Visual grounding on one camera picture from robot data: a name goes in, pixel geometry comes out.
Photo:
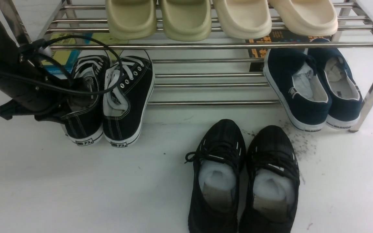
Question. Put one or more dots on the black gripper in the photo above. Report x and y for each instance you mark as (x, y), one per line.
(25, 80)

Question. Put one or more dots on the black canvas sneaker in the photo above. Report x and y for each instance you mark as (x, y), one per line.
(83, 125)
(131, 84)

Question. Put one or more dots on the stainless steel shoe rack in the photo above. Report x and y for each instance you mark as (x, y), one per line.
(65, 14)

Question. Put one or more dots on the left navy slip-on shoe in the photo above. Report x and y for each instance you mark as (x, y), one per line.
(294, 77)

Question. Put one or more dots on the navy slip-on shoe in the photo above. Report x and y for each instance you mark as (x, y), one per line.
(336, 76)
(294, 77)

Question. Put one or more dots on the right navy slip-on shoe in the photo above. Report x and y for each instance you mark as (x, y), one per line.
(336, 76)

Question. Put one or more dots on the yellow and blue book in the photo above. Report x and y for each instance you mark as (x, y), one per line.
(67, 58)

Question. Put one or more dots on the left green slipper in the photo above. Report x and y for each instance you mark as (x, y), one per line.
(131, 19)

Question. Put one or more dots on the green slipper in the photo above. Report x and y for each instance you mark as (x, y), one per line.
(131, 19)
(186, 20)

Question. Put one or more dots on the right green slipper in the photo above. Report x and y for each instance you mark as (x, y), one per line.
(186, 20)

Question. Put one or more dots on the left black mesh sneaker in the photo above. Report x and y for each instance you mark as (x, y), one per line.
(217, 164)

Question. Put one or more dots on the black mesh sneaker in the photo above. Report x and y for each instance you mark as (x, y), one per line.
(217, 164)
(273, 183)

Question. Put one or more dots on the left cream slipper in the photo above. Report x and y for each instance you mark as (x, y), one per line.
(244, 19)

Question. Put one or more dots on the cream slipper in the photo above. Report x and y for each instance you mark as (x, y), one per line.
(307, 17)
(244, 19)

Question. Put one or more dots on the right black mesh sneaker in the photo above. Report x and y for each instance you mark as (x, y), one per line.
(273, 183)

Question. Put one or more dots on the black and orange book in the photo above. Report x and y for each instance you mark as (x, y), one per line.
(290, 37)

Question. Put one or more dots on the right cream slipper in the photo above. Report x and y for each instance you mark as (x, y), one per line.
(307, 17)

